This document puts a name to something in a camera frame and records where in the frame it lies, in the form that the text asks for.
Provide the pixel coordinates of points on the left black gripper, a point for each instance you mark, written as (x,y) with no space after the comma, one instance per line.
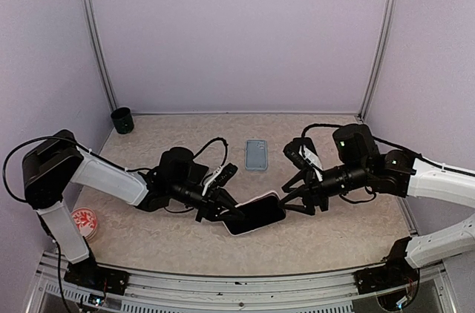
(212,203)

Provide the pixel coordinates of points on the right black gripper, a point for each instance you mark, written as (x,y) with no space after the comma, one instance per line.
(312,185)

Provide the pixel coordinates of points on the clear pink phone case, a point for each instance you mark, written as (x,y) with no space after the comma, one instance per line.
(252,200)

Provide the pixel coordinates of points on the large black smartphone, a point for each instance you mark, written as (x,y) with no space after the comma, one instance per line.
(306,151)

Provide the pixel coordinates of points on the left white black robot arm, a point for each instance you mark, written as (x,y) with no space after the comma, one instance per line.
(59,160)

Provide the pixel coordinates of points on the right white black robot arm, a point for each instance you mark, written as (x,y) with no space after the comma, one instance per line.
(400,172)

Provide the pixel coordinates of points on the light blue phone case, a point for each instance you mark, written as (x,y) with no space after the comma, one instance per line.
(256,156)

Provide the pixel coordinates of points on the dark green cup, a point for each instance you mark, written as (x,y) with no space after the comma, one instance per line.
(122,120)

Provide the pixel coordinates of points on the red white round dish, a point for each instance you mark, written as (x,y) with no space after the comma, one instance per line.
(86,221)

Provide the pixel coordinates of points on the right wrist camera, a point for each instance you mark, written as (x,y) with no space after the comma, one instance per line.
(290,153)

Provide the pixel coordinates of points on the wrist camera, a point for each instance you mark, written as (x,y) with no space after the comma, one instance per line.
(219,177)
(290,153)

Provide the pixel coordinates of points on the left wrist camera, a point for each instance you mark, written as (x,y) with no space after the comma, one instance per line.
(219,177)

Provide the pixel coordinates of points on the front aluminium rail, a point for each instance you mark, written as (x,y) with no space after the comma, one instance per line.
(154,291)

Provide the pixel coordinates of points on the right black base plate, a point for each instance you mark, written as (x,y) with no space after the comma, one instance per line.
(393,273)

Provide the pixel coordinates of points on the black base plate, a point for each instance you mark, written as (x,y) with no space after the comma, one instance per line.
(393,273)
(88,274)

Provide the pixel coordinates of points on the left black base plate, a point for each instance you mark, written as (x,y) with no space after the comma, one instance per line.
(88,274)

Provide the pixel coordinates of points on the right aluminium frame post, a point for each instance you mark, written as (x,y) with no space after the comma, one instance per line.
(375,71)

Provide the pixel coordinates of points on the aluminium frame post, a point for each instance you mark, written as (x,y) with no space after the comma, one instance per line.
(93,31)
(375,71)

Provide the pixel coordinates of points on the left aluminium frame post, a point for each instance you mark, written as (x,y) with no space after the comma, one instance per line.
(93,31)

